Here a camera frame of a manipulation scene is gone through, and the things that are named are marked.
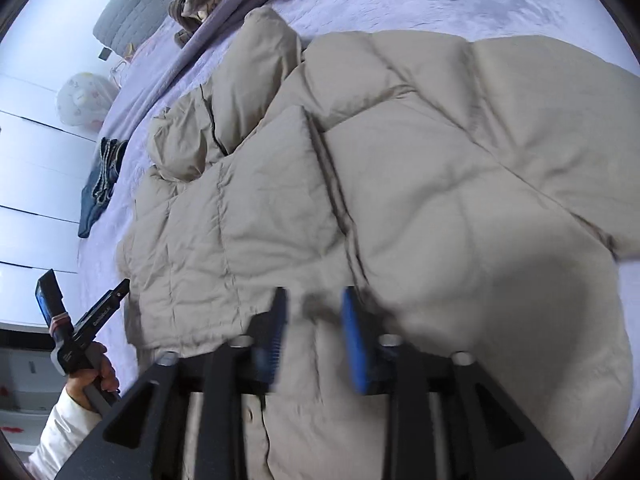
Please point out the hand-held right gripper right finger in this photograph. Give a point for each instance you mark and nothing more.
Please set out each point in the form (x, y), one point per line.
(356, 345)

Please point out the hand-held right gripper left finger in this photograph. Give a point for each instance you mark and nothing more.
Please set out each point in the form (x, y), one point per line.
(271, 340)

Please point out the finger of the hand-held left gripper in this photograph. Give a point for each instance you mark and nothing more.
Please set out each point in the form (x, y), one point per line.
(107, 305)

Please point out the beige puffer jacket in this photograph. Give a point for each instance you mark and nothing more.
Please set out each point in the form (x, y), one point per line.
(425, 185)

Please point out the person's left hand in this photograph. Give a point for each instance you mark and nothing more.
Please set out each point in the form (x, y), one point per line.
(102, 367)

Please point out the white storage box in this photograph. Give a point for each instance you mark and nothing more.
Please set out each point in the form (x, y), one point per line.
(20, 380)

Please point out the blue jeans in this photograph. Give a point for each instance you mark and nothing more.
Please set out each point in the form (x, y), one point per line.
(102, 180)

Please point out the white printed plastic bag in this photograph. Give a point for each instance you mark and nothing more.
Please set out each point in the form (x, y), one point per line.
(82, 97)

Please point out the grey padded headboard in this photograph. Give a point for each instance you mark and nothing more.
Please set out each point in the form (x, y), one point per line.
(135, 5)

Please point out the lilac bed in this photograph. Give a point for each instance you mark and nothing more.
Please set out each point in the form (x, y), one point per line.
(400, 0)

